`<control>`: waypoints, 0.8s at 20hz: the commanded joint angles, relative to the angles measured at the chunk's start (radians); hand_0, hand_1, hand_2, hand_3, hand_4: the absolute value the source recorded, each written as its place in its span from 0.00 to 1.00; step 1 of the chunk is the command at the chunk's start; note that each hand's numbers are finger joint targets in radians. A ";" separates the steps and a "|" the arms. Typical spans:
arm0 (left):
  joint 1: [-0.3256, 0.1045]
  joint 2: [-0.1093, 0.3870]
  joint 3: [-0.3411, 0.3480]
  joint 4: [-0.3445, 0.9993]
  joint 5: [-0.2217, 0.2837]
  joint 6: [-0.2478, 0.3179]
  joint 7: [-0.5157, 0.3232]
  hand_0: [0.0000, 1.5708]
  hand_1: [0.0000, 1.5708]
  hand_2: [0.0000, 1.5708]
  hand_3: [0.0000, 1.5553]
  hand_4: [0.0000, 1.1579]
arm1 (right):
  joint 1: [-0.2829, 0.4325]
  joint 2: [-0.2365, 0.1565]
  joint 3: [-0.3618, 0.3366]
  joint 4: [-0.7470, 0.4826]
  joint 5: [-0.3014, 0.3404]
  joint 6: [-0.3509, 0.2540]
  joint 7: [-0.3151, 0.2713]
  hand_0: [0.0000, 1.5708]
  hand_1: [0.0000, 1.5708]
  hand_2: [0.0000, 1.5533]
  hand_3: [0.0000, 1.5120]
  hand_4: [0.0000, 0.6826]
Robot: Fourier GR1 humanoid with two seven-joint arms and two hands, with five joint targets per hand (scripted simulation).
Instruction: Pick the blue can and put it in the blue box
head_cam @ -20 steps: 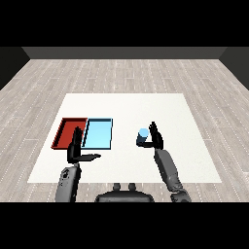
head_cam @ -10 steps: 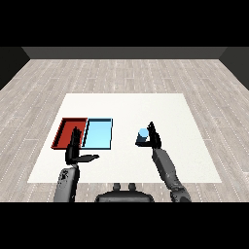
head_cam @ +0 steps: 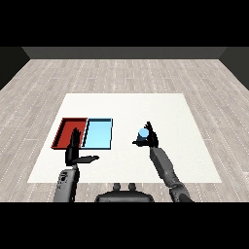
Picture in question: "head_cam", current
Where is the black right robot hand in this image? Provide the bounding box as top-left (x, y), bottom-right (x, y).
top-left (131, 121), bottom-right (160, 150)

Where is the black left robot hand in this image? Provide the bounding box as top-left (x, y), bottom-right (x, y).
top-left (64, 127), bottom-right (100, 167)

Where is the small blue can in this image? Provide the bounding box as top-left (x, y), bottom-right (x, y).
top-left (136, 127), bottom-right (150, 143)

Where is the red shallow open box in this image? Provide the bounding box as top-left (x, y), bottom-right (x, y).
top-left (51, 117), bottom-right (89, 151)

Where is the light blue shallow open box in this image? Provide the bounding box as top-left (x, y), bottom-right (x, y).
top-left (81, 117), bottom-right (114, 151)

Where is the dark grey robot body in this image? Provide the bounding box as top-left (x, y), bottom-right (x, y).
top-left (93, 183), bottom-right (156, 203)

